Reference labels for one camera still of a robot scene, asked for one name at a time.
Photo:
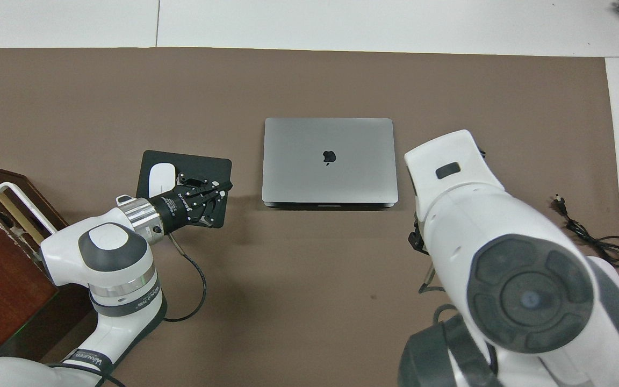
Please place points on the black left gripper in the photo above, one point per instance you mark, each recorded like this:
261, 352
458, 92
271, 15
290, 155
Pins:
175, 209

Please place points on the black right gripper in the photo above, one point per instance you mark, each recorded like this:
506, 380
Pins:
418, 239

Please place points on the grey apple laptop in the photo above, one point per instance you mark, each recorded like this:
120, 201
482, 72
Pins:
299, 166

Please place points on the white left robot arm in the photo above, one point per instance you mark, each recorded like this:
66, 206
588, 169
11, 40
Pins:
105, 263

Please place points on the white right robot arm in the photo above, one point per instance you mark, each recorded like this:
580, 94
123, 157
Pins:
503, 242

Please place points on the black mouse pad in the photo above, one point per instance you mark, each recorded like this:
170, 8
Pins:
202, 164

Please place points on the white computer mouse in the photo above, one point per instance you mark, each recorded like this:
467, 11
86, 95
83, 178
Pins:
160, 177

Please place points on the brown table mat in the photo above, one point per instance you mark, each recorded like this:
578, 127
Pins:
309, 269

